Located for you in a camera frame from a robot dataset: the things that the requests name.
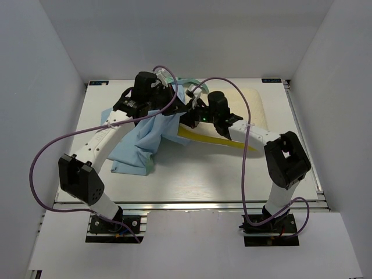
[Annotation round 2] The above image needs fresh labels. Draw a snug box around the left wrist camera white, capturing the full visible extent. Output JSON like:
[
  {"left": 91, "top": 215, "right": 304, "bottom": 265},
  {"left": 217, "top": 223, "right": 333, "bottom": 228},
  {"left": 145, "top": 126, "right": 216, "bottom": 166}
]
[{"left": 153, "top": 68, "right": 174, "bottom": 87}]

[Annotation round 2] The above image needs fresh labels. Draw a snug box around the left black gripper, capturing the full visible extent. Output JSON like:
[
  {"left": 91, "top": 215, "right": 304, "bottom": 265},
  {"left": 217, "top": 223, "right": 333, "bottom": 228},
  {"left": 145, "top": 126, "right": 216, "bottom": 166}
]
[{"left": 146, "top": 84, "right": 189, "bottom": 117}]

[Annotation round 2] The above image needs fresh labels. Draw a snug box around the left blue table sticker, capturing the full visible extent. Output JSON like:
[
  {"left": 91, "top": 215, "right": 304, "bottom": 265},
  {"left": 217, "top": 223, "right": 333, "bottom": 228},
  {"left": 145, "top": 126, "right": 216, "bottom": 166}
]
[{"left": 88, "top": 80, "right": 109, "bottom": 86}]

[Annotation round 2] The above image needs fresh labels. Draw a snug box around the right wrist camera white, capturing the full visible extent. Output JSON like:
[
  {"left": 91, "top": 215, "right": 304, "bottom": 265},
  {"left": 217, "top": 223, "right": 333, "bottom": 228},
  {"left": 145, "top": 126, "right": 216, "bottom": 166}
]
[{"left": 186, "top": 85, "right": 206, "bottom": 108}]

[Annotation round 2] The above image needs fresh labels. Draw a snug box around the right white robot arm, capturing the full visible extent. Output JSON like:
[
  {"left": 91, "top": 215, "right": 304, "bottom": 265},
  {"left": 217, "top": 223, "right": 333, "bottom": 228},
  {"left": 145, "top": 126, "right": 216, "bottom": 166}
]
[{"left": 180, "top": 90, "right": 311, "bottom": 232}]

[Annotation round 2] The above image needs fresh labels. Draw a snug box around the right blue table sticker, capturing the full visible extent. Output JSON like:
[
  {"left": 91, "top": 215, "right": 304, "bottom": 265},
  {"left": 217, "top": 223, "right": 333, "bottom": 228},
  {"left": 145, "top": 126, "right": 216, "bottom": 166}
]
[{"left": 261, "top": 78, "right": 282, "bottom": 83}]

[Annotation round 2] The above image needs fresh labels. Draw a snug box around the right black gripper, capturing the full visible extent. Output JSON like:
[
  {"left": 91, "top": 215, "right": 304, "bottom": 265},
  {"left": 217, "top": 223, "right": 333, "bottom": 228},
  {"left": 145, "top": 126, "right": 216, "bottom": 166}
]
[{"left": 176, "top": 98, "right": 217, "bottom": 130}]

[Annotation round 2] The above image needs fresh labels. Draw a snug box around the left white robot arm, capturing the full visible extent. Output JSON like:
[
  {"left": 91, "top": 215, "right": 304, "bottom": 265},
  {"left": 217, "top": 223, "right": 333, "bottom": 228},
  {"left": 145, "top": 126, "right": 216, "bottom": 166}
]
[{"left": 58, "top": 71, "right": 183, "bottom": 232}]

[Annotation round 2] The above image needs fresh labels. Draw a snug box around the light blue pillowcase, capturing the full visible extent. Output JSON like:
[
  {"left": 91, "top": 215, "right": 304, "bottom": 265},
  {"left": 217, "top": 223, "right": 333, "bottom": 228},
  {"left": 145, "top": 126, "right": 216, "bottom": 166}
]
[{"left": 100, "top": 77, "right": 210, "bottom": 177}]

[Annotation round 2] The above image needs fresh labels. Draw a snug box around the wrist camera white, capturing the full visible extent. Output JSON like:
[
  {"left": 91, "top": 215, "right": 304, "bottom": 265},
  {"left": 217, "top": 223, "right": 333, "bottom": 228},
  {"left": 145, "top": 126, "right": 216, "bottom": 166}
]
[
  {"left": 186, "top": 85, "right": 206, "bottom": 108},
  {"left": 153, "top": 68, "right": 174, "bottom": 87}
]

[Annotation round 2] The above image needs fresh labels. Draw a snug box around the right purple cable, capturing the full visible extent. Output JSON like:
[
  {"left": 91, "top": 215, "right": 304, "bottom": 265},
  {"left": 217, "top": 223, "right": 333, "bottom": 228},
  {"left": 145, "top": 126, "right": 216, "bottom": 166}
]
[{"left": 188, "top": 77, "right": 310, "bottom": 239}]

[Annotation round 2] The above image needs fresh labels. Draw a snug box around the purple cable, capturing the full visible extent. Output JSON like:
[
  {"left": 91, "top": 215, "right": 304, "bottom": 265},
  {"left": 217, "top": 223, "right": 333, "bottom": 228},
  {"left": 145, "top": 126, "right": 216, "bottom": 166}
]
[
  {"left": 188, "top": 77, "right": 310, "bottom": 239},
  {"left": 30, "top": 65, "right": 177, "bottom": 244}
]

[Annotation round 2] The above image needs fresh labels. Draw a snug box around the cream yellow foam pillow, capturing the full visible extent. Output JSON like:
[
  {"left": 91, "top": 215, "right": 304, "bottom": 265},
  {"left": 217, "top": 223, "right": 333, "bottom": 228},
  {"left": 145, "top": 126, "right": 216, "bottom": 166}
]
[{"left": 177, "top": 88, "right": 268, "bottom": 149}]

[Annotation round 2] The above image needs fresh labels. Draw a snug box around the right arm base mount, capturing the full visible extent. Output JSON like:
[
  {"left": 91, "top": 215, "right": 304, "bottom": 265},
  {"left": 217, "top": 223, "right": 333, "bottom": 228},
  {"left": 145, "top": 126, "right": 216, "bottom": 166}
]
[{"left": 239, "top": 213, "right": 300, "bottom": 247}]

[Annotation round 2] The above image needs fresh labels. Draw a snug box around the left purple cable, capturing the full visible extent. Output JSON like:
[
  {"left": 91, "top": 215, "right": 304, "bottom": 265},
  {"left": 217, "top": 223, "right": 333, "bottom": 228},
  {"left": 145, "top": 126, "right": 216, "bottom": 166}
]
[{"left": 30, "top": 65, "right": 177, "bottom": 244}]

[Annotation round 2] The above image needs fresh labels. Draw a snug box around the blue table sticker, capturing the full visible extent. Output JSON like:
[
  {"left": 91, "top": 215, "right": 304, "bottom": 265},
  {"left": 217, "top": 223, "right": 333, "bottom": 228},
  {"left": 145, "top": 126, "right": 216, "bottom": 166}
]
[
  {"left": 88, "top": 80, "right": 109, "bottom": 86},
  {"left": 261, "top": 78, "right": 282, "bottom": 83}
]

